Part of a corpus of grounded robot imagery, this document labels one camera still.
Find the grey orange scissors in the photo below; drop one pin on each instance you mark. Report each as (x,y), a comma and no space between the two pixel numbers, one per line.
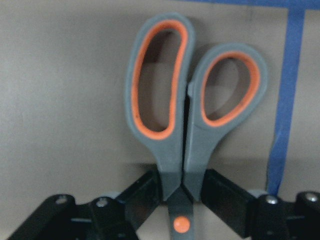
(183,149)

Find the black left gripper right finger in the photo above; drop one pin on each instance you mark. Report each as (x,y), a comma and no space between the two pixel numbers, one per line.
(263,217)

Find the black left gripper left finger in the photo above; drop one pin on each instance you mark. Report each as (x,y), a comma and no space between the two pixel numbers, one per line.
(58,217)

